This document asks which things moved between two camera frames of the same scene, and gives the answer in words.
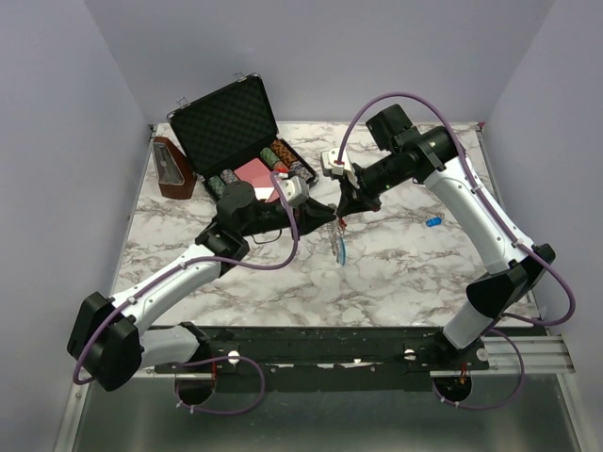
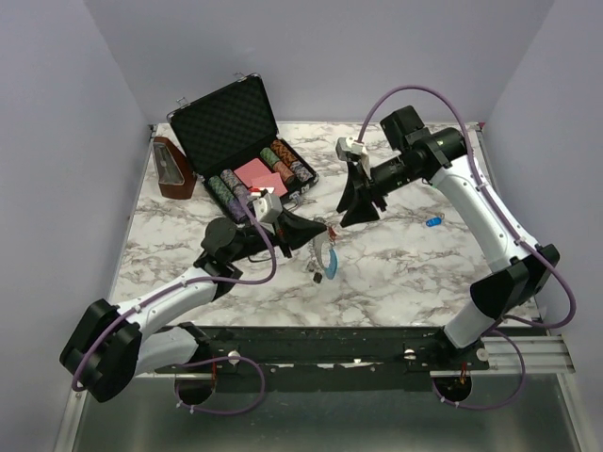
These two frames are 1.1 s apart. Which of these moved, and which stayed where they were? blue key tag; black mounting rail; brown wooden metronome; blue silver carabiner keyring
Moved: blue silver carabiner keyring
Stayed: brown wooden metronome; black mounting rail; blue key tag
